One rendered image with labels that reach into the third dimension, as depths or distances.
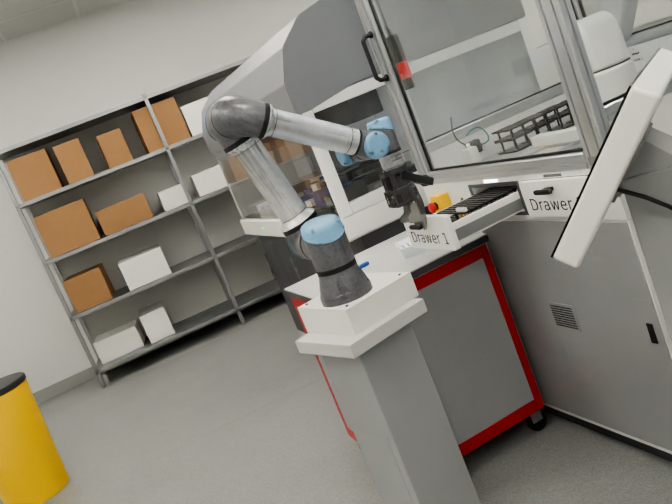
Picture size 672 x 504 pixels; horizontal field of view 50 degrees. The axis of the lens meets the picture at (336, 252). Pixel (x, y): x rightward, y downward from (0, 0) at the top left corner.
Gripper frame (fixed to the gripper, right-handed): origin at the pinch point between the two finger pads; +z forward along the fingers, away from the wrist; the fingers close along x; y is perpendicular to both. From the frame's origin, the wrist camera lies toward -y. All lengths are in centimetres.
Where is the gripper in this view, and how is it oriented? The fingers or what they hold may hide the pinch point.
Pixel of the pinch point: (422, 224)
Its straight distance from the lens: 226.4
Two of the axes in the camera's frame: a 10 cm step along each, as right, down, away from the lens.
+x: 3.5, 0.4, -9.3
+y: -8.6, 4.0, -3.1
